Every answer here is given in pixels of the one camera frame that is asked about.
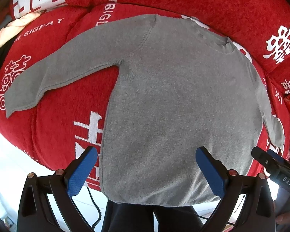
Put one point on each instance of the cream pillow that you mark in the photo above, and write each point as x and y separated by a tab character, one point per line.
15	27

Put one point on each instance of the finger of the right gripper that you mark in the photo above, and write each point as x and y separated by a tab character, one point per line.
264	160

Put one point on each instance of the person's right hand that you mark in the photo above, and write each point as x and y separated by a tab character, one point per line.
283	219

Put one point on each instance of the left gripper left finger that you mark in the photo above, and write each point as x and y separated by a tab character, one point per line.
35	212

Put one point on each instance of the black trousers leg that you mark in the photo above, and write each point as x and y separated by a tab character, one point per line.
138	218

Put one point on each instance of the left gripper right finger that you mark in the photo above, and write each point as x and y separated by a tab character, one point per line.
257	213

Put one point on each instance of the grey knit sweater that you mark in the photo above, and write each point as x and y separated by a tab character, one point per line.
179	87

